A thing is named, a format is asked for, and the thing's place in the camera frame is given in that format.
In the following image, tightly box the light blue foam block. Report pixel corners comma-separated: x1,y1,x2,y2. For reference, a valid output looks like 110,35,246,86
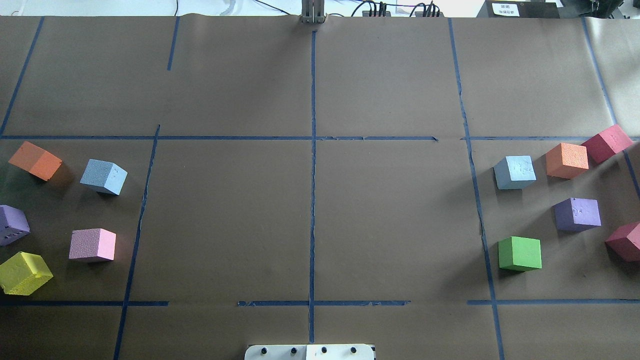
493,155,537,191
80,159,128,196

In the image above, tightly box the green foam block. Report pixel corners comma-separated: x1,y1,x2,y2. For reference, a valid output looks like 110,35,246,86
497,235,543,272

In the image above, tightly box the pink foam block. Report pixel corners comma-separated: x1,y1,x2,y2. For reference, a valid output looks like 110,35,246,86
68,228,117,263

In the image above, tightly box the orange foam block right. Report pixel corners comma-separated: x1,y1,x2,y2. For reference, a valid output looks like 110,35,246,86
545,142,590,180

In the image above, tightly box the orange foam block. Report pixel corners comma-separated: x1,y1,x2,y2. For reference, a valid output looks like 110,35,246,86
545,142,590,180
8,141,63,182

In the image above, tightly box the purple foam block right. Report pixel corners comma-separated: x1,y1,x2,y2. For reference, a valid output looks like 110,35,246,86
552,197,602,233

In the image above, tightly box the purple foam block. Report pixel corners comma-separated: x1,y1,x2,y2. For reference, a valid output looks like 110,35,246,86
552,197,602,233
0,204,31,247

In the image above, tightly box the black box with label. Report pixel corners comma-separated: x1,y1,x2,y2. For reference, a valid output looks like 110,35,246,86
476,0,560,19

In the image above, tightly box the orange foam block left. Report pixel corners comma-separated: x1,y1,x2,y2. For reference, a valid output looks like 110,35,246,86
8,141,63,182

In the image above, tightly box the red foam block upper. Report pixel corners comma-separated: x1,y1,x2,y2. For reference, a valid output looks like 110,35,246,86
582,124,633,164

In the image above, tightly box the red foam block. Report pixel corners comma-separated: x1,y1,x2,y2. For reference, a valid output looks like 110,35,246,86
582,124,633,164
605,221,640,262

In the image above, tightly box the purple foam block left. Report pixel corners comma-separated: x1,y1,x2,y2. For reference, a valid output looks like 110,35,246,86
0,204,31,247

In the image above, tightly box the red foam block lower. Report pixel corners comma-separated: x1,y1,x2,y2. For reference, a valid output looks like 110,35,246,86
605,221,640,262

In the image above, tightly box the yellow foam block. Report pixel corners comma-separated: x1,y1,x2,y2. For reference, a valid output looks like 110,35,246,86
0,251,54,296

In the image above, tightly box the aluminium frame post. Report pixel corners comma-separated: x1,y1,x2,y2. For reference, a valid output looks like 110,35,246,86
300,0,327,24

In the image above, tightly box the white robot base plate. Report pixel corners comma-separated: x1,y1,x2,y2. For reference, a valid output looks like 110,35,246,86
244,343,377,360

